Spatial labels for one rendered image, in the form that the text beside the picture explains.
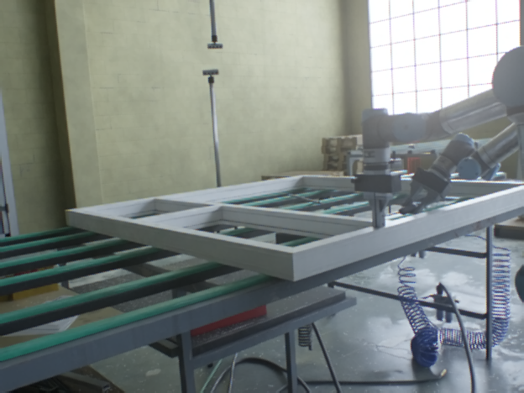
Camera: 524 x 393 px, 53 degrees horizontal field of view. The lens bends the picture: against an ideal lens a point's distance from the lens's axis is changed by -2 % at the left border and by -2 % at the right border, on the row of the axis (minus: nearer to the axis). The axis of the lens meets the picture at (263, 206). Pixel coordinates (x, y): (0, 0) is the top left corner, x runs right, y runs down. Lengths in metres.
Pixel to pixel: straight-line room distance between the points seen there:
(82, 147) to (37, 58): 1.35
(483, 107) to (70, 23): 6.85
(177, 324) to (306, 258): 0.36
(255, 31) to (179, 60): 1.76
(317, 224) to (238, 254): 0.43
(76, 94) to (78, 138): 0.59
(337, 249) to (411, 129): 0.36
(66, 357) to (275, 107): 9.25
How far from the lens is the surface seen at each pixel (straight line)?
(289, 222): 1.89
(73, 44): 7.77
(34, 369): 1.07
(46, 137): 7.92
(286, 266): 1.30
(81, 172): 7.65
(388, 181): 1.48
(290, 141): 10.37
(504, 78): 1.17
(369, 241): 1.49
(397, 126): 1.41
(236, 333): 1.77
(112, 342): 1.11
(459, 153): 1.97
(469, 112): 1.42
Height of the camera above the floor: 1.23
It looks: 8 degrees down
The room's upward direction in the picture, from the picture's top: 4 degrees counter-clockwise
